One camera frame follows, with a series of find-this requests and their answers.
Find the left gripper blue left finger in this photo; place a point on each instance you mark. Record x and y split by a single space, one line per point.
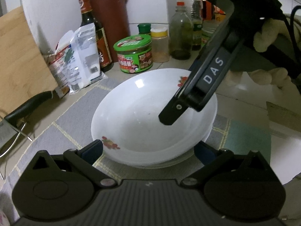
82 162

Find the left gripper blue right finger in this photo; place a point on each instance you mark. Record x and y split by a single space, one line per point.
216 164

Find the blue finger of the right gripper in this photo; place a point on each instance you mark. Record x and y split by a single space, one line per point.
173 110

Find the white plate fruit print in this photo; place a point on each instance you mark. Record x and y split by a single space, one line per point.
142 98
151 144

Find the right gloved hand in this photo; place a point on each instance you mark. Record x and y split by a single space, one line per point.
261 59

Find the green label plastic bottle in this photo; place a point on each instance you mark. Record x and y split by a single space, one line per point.
207 31

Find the grey and teal checked mat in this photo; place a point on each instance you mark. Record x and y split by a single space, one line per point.
73 130

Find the red cap dark oil bottle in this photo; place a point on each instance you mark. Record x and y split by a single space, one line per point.
180 33

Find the clear bottle yellow cap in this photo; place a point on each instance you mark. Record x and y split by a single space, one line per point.
194 8

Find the yellow lid spice jar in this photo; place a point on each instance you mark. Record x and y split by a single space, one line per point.
160 44

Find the green cap small jar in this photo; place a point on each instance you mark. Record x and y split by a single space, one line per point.
144 28

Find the red printed food bag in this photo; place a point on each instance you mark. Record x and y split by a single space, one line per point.
56 64

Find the bamboo cutting board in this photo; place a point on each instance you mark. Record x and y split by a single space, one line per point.
23 70

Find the brown knife block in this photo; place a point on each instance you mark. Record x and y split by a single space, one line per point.
113 16

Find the cleaver knife black handle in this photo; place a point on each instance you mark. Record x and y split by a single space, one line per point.
9 122

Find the wire knife rack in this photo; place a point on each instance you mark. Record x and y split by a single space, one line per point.
13 141

